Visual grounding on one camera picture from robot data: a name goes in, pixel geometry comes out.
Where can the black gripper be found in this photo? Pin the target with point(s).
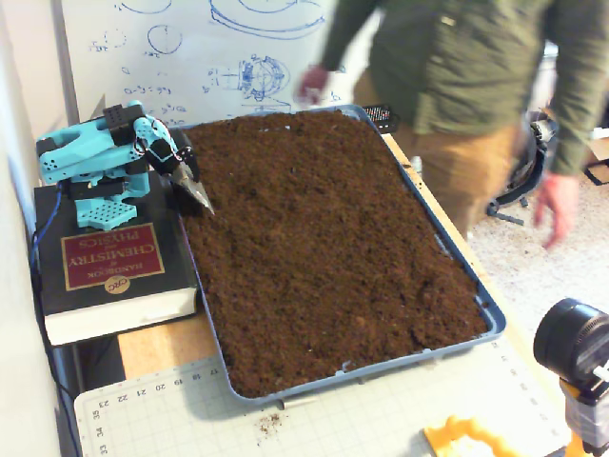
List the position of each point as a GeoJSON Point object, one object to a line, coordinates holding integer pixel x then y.
{"type": "Point", "coordinates": [182, 161]}

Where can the silver tape shovel blade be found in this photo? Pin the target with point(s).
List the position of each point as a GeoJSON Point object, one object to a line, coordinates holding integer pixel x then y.
{"type": "Point", "coordinates": [197, 192]}

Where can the blue tray of soil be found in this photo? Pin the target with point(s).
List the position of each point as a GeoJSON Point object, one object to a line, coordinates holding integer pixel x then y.
{"type": "Point", "coordinates": [309, 238]}

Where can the person's right forearm green sleeve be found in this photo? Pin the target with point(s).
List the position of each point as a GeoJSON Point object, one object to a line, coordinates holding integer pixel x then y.
{"type": "Point", "coordinates": [347, 38]}

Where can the person's left forearm green sleeve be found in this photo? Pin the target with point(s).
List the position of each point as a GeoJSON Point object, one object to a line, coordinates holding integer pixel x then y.
{"type": "Point", "coordinates": [575, 124]}

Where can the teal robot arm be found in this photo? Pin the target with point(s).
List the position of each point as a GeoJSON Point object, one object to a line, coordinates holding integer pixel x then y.
{"type": "Point", "coordinates": [85, 152]}

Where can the person's right hand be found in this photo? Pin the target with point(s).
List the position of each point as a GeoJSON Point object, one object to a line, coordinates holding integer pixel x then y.
{"type": "Point", "coordinates": [313, 88]}

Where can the person's left hand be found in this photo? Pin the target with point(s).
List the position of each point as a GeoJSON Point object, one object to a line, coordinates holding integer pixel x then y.
{"type": "Point", "coordinates": [556, 209]}

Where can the whiteboard with blue sketches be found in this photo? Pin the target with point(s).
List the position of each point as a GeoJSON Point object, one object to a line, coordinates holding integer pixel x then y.
{"type": "Point", "coordinates": [200, 57]}

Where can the black chemistry handbook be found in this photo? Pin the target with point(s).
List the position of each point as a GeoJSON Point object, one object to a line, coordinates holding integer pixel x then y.
{"type": "Point", "coordinates": [114, 295]}

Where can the black perforated box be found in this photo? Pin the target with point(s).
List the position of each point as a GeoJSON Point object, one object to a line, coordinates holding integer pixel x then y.
{"type": "Point", "coordinates": [380, 116]}

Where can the short silver metal rod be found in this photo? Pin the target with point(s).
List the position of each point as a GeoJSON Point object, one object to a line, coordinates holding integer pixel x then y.
{"type": "Point", "coordinates": [297, 403]}

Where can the grey gridded cutting mat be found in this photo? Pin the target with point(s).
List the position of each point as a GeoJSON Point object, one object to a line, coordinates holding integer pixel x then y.
{"type": "Point", "coordinates": [333, 428]}

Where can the person in green shirt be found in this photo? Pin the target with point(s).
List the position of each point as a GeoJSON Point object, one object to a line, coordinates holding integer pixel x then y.
{"type": "Point", "coordinates": [476, 57]}

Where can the grey black backpack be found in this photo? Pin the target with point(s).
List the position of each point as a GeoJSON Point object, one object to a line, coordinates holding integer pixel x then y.
{"type": "Point", "coordinates": [528, 171]}

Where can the blue plastic tray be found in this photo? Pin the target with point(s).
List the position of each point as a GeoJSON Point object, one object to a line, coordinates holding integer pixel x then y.
{"type": "Point", "coordinates": [497, 326]}

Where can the yellow plastic clamp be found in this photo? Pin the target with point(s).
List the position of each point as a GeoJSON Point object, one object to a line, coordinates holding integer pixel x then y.
{"type": "Point", "coordinates": [457, 435]}

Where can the open cardboard box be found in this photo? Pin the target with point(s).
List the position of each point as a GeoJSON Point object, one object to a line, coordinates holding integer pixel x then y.
{"type": "Point", "coordinates": [599, 152]}

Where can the black cylindrical camera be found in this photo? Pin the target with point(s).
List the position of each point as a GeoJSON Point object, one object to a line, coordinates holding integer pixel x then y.
{"type": "Point", "coordinates": [566, 338]}

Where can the yellow grey camera stand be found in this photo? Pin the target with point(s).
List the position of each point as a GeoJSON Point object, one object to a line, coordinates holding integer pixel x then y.
{"type": "Point", "coordinates": [590, 419]}

